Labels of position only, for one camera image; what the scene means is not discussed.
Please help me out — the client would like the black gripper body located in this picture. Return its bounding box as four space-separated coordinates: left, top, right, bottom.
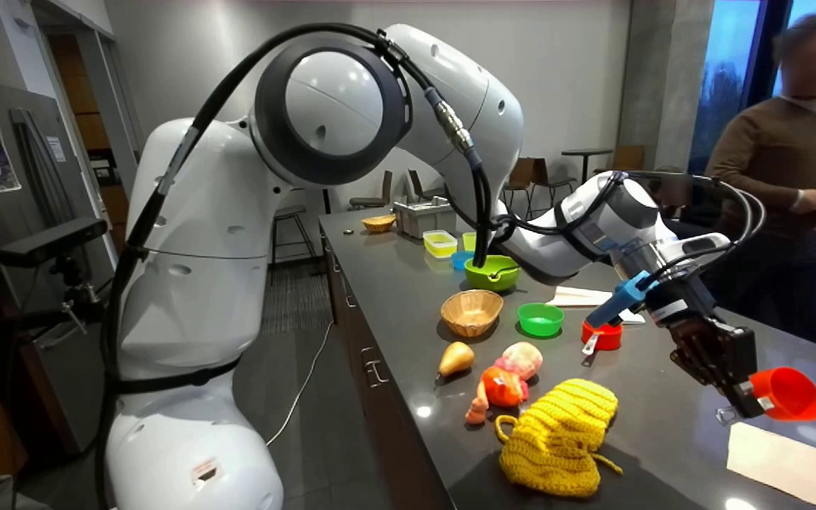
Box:
670 314 756 388

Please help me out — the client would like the orange measuring cup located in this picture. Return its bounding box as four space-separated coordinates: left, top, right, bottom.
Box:
581 323 624 358
748 367 816 423

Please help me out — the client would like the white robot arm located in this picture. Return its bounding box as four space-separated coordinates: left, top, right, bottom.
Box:
103 24 763 510

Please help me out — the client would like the white paper near edge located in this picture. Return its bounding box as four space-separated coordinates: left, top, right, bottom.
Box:
725 423 816 504

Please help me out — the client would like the small green bowl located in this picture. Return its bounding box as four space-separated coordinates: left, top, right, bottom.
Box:
520 303 564 340

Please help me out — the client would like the yellow knitted cloth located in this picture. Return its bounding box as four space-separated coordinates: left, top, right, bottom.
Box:
494 381 620 499

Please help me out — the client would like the toy pink onion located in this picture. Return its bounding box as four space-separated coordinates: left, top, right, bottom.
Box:
496 340 544 381

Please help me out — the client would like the standing person brown sweater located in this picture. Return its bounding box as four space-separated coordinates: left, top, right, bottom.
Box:
705 11 816 344

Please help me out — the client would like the toy orange tomato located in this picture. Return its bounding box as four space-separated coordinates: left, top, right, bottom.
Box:
483 367 530 408

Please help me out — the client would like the lime green mixing bowl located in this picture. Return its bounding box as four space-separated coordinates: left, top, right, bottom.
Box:
466 255 520 292

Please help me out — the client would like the toy carrot piece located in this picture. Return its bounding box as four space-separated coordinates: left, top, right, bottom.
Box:
466 385 491 429

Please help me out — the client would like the wicker basket bowl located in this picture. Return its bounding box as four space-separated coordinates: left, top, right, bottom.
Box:
439 289 505 340

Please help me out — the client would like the toy pear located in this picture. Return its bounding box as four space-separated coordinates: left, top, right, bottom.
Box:
437 340 474 381

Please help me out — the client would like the blue small bowl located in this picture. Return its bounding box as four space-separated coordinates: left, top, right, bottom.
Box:
450 252 474 276

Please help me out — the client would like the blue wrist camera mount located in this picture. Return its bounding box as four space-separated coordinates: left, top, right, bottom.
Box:
588 272 656 327

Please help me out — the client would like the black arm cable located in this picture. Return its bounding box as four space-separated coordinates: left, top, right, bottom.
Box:
93 21 770 510

